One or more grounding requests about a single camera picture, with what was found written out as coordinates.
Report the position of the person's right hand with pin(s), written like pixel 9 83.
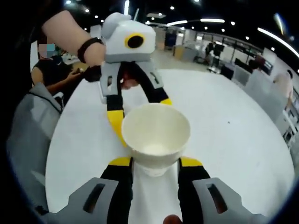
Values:
pixel 172 220

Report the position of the white paper cup green print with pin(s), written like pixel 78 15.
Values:
pixel 154 130

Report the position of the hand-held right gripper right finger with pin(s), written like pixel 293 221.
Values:
pixel 191 198

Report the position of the person's left hand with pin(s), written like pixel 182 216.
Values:
pixel 97 56

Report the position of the white chair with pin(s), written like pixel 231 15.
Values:
pixel 243 74

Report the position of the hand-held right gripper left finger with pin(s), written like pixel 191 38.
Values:
pixel 116 198

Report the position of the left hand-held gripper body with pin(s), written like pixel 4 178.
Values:
pixel 121 51

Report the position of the black wristband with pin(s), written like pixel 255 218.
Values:
pixel 87 47

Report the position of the long ceiling light strip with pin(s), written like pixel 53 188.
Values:
pixel 278 40

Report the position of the white table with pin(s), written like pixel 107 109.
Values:
pixel 222 140

